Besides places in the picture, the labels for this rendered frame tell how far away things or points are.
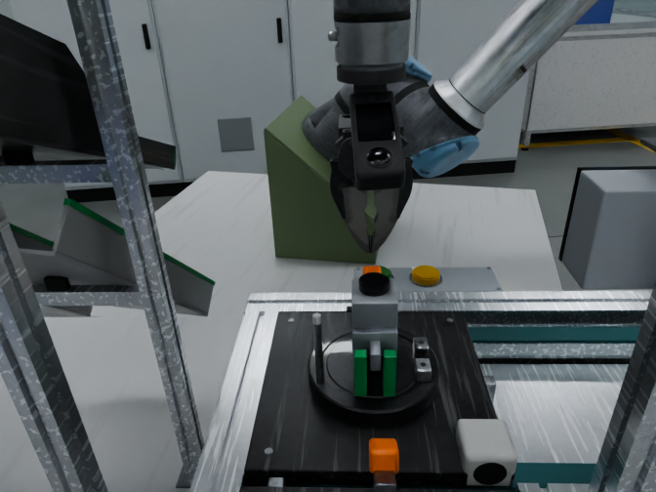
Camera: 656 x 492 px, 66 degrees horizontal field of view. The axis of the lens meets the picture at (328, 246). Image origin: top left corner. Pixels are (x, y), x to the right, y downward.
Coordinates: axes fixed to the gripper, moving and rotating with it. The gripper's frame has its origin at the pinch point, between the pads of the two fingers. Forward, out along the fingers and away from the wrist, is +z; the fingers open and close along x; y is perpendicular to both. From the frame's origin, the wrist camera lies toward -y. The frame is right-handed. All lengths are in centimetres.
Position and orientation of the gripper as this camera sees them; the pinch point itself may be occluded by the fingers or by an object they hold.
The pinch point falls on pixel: (370, 245)
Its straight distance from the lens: 60.1
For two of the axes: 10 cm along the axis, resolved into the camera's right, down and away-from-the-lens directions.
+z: 0.3, 8.8, 4.8
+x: -10.0, 0.1, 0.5
